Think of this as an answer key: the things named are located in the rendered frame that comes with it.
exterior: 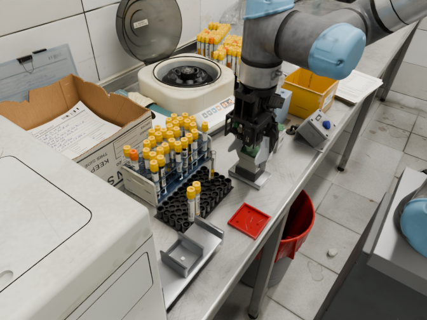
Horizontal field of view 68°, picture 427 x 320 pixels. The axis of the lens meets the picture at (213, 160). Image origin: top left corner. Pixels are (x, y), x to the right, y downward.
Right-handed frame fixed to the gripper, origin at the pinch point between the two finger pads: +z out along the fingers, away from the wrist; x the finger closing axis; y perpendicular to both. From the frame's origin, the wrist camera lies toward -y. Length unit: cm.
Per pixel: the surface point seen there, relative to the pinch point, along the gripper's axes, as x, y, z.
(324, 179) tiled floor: 0, -110, 94
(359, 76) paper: 5, -69, 5
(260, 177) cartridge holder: 3.1, 0.2, 4.7
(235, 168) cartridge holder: -2.7, 2.5, 3.5
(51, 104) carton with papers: -49, 18, -4
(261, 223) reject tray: 9.6, 10.9, 5.9
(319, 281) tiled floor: 24, -42, 94
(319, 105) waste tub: 3.6, -31.0, -0.2
